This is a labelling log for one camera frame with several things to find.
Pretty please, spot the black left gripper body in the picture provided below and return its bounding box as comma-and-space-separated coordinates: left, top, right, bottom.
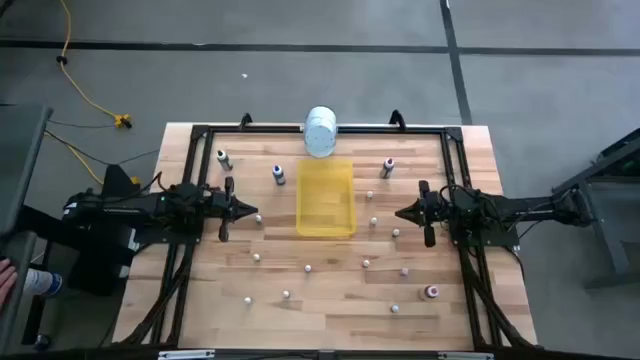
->
207, 176, 236, 243

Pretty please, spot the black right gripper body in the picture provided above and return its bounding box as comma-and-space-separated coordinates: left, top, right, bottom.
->
418, 180, 451, 248

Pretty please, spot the yellow translucent plastic bin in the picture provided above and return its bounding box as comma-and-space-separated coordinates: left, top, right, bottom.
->
295, 158, 358, 239

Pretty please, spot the white perforated cylinder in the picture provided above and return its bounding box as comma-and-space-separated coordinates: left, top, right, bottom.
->
303, 105, 338, 159

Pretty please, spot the black stand beside table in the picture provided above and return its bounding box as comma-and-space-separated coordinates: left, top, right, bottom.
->
19, 163, 144, 300

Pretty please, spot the black metal stand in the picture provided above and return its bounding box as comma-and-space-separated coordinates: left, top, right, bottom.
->
552, 128, 640, 291

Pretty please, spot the white cylinder with blue end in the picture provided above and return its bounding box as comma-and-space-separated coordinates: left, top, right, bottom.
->
23, 268, 64, 299

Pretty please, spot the grey desk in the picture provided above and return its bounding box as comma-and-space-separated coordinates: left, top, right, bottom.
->
0, 103, 54, 351

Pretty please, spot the person's hand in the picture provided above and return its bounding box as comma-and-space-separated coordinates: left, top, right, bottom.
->
0, 258, 19, 306

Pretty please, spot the black cable bundle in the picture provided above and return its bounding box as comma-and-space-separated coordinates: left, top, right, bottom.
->
462, 247, 534, 347
117, 244, 194, 346

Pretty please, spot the silver metal bracket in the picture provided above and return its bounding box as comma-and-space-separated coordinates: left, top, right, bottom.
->
437, 351, 495, 360
157, 349, 216, 360

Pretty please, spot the yellow extension cable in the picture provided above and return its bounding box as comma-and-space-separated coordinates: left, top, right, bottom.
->
57, 0, 126, 124
43, 130, 141, 186

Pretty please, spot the thin black floor cable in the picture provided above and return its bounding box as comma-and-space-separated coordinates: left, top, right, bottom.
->
47, 118, 119, 129

